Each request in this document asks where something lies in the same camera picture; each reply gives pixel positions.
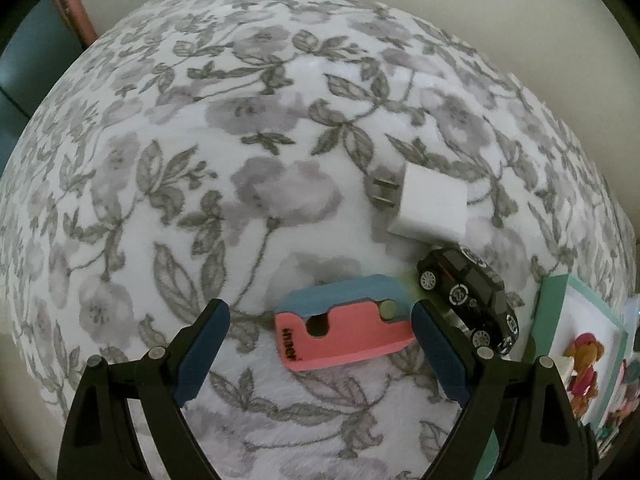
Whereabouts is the grey floral blanket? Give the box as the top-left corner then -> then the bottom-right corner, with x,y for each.
1,0 -> 636,479

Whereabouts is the teal white box tray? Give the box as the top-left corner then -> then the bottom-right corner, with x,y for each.
472,273 -> 633,480

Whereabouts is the brown pink puppy figurine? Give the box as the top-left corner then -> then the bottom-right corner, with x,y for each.
564,333 -> 605,419

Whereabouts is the white power adapter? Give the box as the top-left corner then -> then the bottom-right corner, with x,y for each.
373,162 -> 468,243

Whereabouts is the black toy car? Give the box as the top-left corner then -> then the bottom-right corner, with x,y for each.
416,244 -> 520,356

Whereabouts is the pink wooden furniture edge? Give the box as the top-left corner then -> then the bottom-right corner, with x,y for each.
52,0 -> 99,49

